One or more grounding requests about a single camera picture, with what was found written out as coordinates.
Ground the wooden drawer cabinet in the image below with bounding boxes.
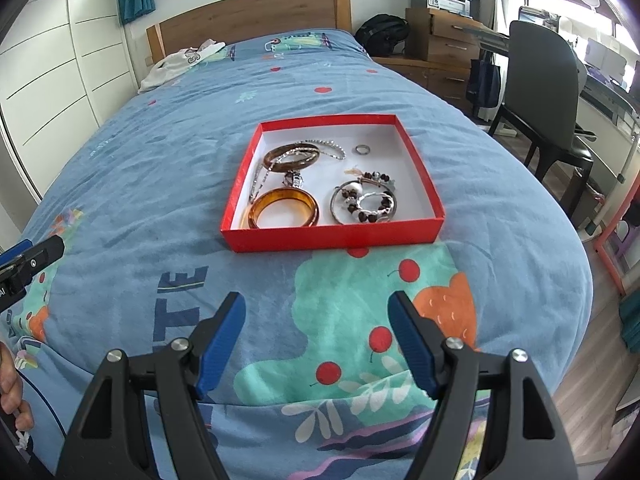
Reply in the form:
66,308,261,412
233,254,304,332
405,7,501,63

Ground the dark cable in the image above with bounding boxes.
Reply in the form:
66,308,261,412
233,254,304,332
15,367,68,438

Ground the beaded bracelet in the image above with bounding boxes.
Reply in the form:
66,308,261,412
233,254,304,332
342,170,398,223

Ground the black backpack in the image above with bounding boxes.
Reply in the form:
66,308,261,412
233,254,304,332
354,14,410,57

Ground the dark blue hanging bag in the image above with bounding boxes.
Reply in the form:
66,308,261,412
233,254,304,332
466,57,502,108

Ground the person's left hand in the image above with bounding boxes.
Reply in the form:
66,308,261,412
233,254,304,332
0,342,35,431

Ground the grey desk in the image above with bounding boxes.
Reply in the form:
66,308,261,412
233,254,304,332
465,20,640,186

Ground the silver chain necklace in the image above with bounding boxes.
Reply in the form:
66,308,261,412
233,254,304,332
248,139,347,206

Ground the amber bangle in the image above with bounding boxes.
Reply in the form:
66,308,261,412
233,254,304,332
247,187,320,229

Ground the low wooden bedside table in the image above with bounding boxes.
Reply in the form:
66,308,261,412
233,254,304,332
372,55,473,111

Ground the white garment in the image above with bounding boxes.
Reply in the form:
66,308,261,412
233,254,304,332
137,39,227,93

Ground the thin silver bangle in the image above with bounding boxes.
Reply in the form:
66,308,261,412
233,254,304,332
330,181,398,226

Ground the textured silver bracelet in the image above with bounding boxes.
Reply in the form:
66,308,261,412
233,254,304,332
356,191,388,217

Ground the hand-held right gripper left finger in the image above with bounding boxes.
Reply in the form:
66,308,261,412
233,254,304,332
54,291,246,480

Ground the grey chair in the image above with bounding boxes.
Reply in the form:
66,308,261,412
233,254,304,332
487,20,608,216

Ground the white wardrobe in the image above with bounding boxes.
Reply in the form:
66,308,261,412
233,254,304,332
0,0,138,206

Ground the dark tortoiseshell bangle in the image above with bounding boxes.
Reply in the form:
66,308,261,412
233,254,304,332
263,142,321,173

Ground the pink metal frame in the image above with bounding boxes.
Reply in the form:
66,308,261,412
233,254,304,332
595,200,640,296

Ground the red jewelry box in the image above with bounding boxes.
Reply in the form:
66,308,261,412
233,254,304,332
220,114,446,253

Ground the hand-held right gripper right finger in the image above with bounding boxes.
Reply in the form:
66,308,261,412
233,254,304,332
387,291,581,480

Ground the wooden headboard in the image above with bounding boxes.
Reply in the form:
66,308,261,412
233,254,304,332
146,0,353,61

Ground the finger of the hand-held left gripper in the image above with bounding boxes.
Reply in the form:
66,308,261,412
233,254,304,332
0,236,66,276

